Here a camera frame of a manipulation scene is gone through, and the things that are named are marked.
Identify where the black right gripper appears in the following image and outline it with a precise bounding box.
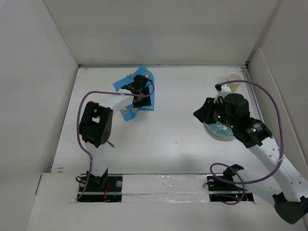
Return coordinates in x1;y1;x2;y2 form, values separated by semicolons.
192;97;236;129

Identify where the blue space-print cloth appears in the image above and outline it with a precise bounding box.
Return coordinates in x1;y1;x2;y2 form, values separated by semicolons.
113;65;155;122

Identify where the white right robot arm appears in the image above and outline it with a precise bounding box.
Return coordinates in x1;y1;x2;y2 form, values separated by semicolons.
193;93;308;224

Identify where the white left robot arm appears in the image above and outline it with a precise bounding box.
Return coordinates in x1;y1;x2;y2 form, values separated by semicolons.
77;75;154;193

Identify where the red and teal plate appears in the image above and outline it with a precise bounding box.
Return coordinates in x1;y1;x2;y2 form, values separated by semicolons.
206;122;235;140

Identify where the pale yellow mug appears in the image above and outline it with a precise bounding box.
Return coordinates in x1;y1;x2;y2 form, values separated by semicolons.
227;73;243;93

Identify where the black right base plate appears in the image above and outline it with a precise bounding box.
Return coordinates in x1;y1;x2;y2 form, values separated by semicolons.
203;174;254;205

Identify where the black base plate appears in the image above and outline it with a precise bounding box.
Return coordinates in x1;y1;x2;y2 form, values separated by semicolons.
203;174;254;205
76;174;123;203

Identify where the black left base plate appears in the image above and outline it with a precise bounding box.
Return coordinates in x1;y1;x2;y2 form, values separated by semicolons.
76;174;123;203

